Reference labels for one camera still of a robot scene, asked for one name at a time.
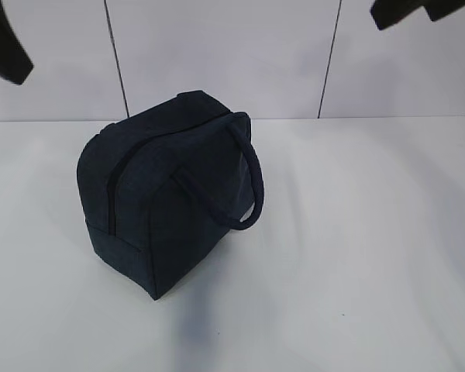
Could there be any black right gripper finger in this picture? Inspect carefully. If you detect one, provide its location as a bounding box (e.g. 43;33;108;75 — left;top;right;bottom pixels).
425;0;465;22
370;0;429;31

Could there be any navy blue lunch bag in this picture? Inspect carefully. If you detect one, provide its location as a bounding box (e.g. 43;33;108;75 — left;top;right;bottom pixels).
77;91;264;299

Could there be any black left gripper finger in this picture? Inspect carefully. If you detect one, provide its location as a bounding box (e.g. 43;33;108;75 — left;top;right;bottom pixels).
0;1;34;85

